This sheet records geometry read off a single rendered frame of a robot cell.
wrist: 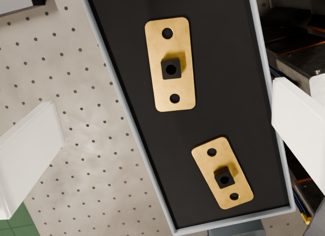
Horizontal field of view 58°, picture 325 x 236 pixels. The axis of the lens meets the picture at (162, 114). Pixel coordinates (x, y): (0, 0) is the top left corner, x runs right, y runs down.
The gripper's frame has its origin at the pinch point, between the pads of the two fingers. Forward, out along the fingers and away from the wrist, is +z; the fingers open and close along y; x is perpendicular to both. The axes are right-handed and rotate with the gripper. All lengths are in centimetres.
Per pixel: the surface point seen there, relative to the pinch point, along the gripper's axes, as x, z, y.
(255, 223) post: -21.4, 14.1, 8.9
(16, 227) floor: -120, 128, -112
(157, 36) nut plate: 3.2, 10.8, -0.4
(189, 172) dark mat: -11.1, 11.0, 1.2
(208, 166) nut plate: -10.3, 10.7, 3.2
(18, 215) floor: -111, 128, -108
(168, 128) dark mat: -5.7, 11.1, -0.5
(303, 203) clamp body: -30.5, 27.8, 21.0
